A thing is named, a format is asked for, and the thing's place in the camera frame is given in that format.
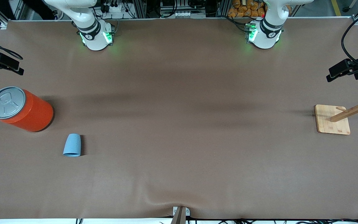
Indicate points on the brown table cover mat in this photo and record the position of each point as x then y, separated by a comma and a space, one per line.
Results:
179, 93

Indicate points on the wooden mug tree stand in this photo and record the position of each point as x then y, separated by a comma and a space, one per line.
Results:
332, 119

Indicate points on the white socket strip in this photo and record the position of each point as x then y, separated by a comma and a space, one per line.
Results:
188, 14

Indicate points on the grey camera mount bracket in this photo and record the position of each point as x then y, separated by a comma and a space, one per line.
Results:
180, 215

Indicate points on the orange can with grey lid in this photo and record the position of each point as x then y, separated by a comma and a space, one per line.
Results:
33, 113

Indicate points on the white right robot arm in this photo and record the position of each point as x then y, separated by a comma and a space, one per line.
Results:
93, 37

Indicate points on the blue plastic cup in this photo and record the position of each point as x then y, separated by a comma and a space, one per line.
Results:
72, 144

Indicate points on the orange snack bags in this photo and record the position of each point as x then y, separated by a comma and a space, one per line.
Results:
244, 9

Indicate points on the white power strip with plugs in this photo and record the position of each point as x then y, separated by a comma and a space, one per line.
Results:
113, 7

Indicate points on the aluminium frame post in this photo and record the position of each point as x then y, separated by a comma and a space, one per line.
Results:
139, 8
223, 8

